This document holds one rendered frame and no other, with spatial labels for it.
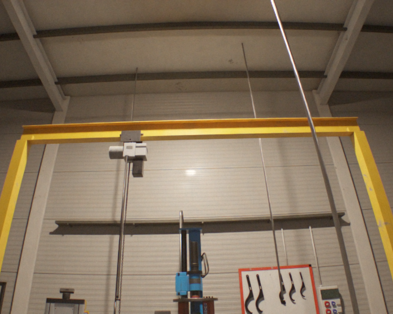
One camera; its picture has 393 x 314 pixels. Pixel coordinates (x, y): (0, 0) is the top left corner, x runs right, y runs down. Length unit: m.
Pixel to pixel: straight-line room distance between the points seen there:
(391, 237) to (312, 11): 4.85
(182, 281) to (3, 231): 2.49
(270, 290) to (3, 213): 4.75
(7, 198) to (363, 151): 5.11
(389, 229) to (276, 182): 3.09
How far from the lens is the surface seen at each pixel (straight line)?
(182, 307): 4.07
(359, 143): 4.81
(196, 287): 3.95
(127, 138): 4.26
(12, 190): 4.56
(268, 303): 6.13
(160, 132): 4.34
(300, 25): 7.03
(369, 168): 4.66
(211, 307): 3.87
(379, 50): 8.59
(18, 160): 4.74
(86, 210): 6.71
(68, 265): 6.55
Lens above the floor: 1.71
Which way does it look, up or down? 29 degrees up
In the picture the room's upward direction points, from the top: 2 degrees counter-clockwise
